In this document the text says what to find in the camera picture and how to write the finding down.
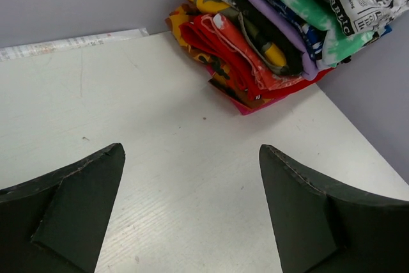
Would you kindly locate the red folded trousers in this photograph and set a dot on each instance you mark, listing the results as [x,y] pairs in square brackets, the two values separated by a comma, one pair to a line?
[215,42]

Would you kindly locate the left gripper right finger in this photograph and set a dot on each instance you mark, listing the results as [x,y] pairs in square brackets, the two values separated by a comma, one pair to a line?
[323,225]

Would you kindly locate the green tie-dye folded trousers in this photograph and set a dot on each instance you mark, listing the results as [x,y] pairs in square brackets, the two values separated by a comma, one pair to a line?
[336,45]

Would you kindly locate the blue folded trousers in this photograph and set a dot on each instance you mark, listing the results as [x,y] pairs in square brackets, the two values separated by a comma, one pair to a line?
[312,37]

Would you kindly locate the purple folded trousers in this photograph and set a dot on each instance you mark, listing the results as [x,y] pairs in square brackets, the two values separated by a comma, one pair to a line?
[293,35]

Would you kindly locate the yellow black folded trousers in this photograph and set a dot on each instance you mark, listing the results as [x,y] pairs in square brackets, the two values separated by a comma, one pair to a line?
[281,55]

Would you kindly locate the white paper strip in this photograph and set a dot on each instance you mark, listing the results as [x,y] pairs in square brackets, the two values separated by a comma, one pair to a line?
[49,47]

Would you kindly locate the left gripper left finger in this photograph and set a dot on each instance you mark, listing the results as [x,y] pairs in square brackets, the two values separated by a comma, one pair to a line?
[57,222]

